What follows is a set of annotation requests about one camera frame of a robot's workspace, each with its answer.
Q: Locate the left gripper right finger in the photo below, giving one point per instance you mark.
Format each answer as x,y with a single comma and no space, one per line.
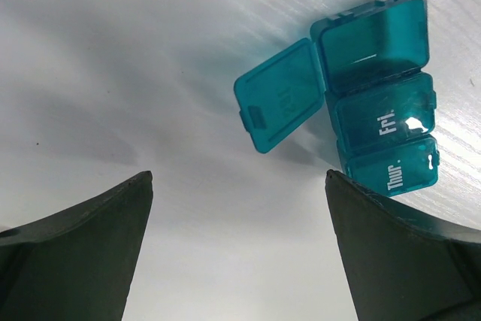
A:
402,263

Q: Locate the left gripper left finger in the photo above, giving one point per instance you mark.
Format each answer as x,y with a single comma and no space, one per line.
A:
79,263

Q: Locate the teal weekly pill organizer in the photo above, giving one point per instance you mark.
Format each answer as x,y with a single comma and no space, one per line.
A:
366,66

